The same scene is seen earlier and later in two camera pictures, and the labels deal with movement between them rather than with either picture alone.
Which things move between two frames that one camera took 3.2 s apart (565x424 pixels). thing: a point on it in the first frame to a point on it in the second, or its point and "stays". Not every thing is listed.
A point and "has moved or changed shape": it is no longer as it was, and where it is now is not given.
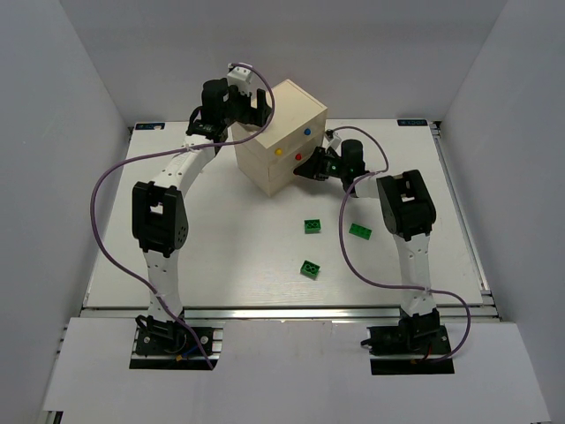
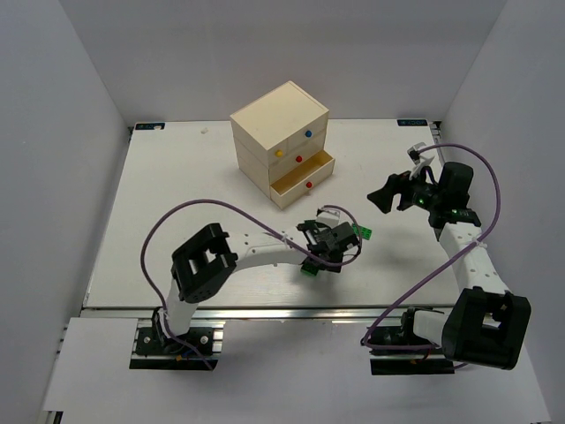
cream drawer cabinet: [297, 128] has moved or changed shape
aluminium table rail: [285, 313] stays
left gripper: [249, 109] to [321, 240]
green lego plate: [360, 231] stays
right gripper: [319, 164] to [405, 193]
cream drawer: [278, 150] stays
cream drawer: [281, 173] to [288, 188]
